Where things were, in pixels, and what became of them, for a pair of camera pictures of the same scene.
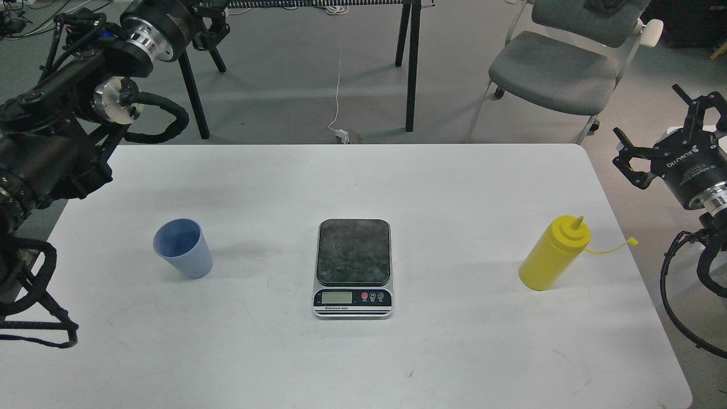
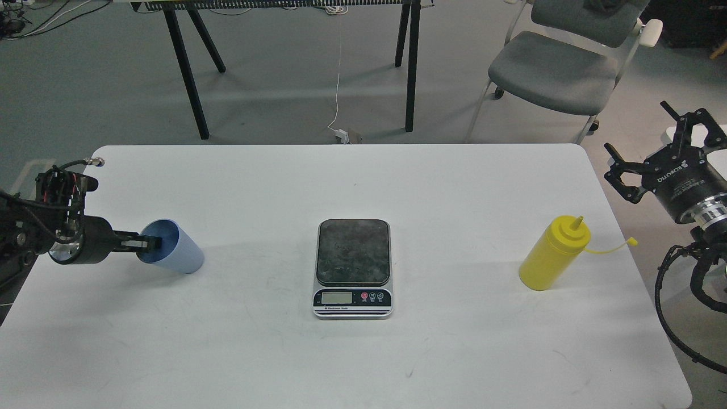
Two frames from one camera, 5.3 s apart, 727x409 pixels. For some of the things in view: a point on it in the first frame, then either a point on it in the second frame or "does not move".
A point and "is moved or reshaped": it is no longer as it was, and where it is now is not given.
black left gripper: (166, 27) → (94, 242)
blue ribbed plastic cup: (182, 242) is moved or reshaped
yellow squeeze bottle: (556, 250) does not move
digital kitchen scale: (353, 275) does not move
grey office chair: (568, 55) does not move
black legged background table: (412, 7) does not move
